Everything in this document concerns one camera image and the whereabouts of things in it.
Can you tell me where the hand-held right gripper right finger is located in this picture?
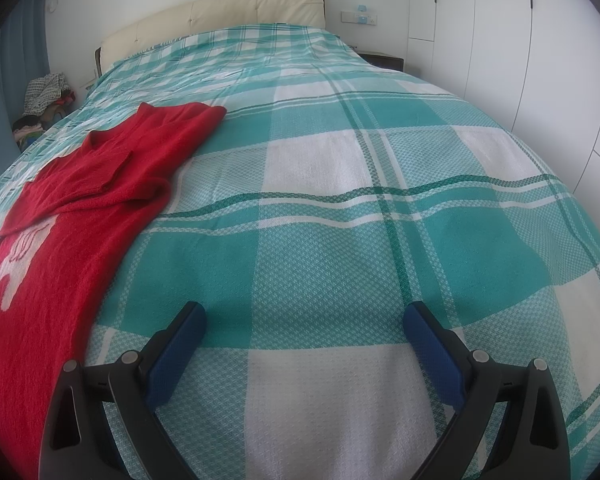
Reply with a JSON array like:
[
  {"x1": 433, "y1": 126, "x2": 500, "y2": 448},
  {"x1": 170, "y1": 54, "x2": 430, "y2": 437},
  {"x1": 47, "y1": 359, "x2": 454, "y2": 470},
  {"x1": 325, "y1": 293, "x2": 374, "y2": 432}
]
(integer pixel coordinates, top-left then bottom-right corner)
[{"x1": 402, "y1": 301, "x2": 572, "y2": 480}]

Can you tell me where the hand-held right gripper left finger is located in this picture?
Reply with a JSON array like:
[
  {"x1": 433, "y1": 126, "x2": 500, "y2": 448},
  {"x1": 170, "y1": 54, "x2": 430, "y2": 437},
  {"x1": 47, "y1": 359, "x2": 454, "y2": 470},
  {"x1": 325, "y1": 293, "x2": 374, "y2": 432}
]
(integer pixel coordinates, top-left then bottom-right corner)
[{"x1": 39, "y1": 301, "x2": 208, "y2": 480}]

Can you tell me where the red knit sweater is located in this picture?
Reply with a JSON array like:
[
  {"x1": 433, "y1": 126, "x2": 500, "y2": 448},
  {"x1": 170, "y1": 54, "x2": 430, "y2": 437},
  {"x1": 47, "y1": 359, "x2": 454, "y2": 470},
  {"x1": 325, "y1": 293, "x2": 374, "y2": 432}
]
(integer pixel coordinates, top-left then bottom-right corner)
[{"x1": 0, "y1": 101, "x2": 227, "y2": 480}]

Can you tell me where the pile of clothes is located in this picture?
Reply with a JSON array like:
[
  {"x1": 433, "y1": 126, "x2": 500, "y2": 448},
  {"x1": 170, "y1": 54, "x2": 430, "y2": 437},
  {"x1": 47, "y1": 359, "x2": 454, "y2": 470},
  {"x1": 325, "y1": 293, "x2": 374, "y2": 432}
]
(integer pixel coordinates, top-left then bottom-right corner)
[{"x1": 11, "y1": 72, "x2": 78, "y2": 153}]

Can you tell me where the teal plaid bedspread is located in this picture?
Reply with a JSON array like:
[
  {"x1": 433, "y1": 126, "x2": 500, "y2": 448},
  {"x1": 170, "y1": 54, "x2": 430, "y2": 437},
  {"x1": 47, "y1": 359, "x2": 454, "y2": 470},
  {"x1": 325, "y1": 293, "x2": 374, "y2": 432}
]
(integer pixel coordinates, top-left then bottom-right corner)
[{"x1": 0, "y1": 24, "x2": 600, "y2": 480}]

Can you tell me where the dark nightstand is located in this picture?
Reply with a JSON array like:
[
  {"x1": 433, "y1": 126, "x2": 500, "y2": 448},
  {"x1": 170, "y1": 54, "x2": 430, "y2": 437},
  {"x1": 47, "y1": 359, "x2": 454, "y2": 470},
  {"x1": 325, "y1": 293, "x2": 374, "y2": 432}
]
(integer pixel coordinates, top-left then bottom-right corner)
[{"x1": 357, "y1": 50, "x2": 406, "y2": 72}]

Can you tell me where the blue curtain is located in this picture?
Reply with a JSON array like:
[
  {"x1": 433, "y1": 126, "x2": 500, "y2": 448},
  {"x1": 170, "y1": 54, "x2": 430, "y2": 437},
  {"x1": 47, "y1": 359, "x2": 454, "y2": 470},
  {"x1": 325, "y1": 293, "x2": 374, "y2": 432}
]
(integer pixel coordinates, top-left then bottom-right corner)
[{"x1": 0, "y1": 0, "x2": 51, "y2": 196}]

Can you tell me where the white wardrobe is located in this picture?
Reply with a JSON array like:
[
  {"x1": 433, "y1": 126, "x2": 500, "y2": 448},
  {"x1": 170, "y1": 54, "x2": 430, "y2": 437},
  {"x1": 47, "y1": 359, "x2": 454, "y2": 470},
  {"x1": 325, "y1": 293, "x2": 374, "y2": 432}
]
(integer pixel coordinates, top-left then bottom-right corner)
[{"x1": 407, "y1": 0, "x2": 600, "y2": 201}]

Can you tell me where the cream padded headboard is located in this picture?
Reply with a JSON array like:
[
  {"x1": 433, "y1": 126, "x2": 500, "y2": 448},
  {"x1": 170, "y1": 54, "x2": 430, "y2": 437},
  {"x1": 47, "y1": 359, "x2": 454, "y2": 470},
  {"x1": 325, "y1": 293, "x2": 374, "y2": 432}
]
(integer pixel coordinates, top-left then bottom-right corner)
[{"x1": 94, "y1": 0, "x2": 327, "y2": 78}]

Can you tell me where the white wall outlet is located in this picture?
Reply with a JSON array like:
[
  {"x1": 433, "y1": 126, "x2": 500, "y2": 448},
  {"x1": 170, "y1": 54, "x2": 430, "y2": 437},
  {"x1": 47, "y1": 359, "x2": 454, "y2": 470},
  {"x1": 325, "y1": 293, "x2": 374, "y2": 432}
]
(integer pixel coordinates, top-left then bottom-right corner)
[{"x1": 340, "y1": 4, "x2": 378, "y2": 26}]

